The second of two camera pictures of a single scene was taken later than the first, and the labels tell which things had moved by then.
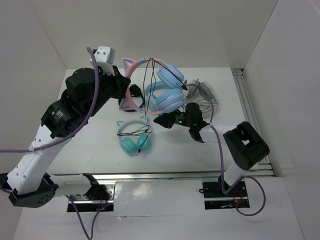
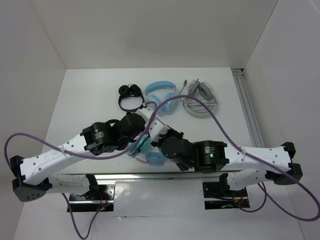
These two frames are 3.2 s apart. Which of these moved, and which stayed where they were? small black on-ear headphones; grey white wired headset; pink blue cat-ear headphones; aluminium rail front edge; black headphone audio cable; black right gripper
Moved: black headphone audio cable; pink blue cat-ear headphones; black right gripper
Stayed: aluminium rail front edge; small black on-ear headphones; grey white wired headset
